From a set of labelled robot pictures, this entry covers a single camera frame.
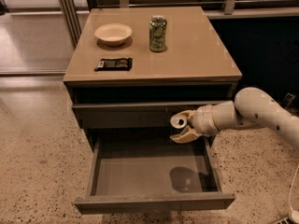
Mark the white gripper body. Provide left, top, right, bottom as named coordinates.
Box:
left=189, top=105, right=220, bottom=137

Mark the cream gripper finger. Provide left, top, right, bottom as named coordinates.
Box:
left=170, top=125, right=201, bottom=144
left=179, top=110, right=195, bottom=119

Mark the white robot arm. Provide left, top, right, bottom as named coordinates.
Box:
left=170, top=87, right=299, bottom=150

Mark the closed grey top drawer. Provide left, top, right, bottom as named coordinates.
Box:
left=72, top=101, right=221, bottom=129

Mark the grey drawer cabinet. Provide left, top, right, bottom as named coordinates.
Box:
left=63, top=6, right=243, bottom=216

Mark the open grey middle drawer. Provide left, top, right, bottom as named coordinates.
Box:
left=75, top=138, right=235, bottom=214

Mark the green soda can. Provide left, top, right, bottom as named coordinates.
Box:
left=149, top=15, right=167, bottom=52

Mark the small dark floor object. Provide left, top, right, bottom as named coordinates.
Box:
left=282, top=92, right=296, bottom=108

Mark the black snack packet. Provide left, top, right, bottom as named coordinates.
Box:
left=94, top=58, right=133, bottom=71

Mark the white paper bowl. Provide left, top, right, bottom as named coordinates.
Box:
left=94, top=23, right=132, bottom=46

